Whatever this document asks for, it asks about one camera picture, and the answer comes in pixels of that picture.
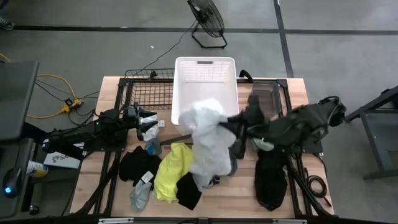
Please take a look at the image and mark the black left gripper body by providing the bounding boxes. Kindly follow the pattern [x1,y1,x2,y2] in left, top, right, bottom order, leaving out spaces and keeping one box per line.
[123,105,145,141]

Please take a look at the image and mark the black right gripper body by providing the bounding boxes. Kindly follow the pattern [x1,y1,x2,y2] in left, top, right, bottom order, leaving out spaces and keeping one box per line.
[233,94,271,160]

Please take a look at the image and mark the white sock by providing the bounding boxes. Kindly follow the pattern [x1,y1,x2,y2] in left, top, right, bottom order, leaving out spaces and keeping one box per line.
[141,114,160,142]

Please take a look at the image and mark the grey blue sock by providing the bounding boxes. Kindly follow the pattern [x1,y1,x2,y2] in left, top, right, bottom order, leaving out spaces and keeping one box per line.
[144,138,162,156]

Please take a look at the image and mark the grey green sock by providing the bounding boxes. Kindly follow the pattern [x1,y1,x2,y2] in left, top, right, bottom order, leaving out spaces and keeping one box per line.
[251,138,276,152]

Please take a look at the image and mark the large white garment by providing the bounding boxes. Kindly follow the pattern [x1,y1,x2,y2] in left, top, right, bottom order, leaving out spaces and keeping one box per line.
[178,98,238,191]

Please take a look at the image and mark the black garment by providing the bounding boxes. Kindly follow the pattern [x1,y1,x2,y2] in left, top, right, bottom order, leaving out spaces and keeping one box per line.
[118,145,162,190]

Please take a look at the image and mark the yellow shirt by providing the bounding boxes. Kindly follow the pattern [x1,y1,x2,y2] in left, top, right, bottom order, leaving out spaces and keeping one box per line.
[154,142,195,203]

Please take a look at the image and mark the long black trousers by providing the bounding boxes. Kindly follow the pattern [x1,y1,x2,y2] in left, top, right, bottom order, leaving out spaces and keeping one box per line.
[254,149,289,212]

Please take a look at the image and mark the small black cloth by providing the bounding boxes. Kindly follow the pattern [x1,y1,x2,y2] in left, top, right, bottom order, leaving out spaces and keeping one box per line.
[175,171,203,211]

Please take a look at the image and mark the translucent grey plastic bin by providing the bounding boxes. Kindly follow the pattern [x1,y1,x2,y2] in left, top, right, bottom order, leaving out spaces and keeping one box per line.
[251,80,282,121]

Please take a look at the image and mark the white plastic laundry basket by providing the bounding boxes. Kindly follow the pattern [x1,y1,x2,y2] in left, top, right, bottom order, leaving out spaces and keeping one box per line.
[170,56,239,135]

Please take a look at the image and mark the yellow power strip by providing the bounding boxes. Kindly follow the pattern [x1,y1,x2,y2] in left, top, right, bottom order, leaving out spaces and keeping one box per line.
[60,98,85,114]

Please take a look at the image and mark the white printed box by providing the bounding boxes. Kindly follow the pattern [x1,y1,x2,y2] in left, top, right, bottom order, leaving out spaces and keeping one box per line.
[43,151,82,169]

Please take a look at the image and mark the black floor fan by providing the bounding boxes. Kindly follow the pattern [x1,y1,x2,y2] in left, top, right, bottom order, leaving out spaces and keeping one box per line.
[187,0,228,50]

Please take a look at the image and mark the white yellow can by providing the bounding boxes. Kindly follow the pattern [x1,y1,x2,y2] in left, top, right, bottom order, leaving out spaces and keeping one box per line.
[26,160,49,179]

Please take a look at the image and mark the black side table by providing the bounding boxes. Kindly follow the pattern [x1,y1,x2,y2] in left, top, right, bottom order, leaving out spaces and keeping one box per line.
[345,85,398,181]

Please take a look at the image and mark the dark grey monitor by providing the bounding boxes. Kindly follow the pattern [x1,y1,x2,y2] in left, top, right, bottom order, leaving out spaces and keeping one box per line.
[0,60,40,142]

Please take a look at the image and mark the dark side desk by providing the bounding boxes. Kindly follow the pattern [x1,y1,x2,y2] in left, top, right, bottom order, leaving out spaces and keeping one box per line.
[0,136,35,218]

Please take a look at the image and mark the black computer mouse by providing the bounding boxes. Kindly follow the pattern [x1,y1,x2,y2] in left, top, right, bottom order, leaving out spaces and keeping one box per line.
[2,167,23,199]

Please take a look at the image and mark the person's shoe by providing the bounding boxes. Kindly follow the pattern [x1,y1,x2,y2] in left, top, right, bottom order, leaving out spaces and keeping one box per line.
[0,15,15,31]

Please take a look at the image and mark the black wire basket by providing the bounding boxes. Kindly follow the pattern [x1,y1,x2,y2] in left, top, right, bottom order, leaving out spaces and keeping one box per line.
[124,68,175,111]

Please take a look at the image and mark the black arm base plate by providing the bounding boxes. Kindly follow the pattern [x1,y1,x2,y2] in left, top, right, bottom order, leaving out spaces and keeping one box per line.
[82,129,128,153]
[279,141,324,155]

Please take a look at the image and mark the black metal table frame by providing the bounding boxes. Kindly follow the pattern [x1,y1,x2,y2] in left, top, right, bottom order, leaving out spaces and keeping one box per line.
[73,77,335,218]

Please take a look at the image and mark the black curved handle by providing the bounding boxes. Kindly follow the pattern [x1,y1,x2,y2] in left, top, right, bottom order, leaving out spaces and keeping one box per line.
[238,70,254,82]

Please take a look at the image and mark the black fan power cable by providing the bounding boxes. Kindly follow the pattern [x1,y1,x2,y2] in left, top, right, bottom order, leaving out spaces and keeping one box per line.
[133,20,198,77]

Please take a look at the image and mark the coiled black cable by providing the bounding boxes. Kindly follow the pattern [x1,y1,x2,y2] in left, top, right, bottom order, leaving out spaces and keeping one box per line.
[303,167,332,208]

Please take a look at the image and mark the black floor cable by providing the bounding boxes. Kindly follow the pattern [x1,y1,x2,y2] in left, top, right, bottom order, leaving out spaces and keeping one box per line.
[34,79,101,125]

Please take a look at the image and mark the yellow extension cord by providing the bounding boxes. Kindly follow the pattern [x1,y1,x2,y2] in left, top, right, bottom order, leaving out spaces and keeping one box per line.
[0,52,78,119]

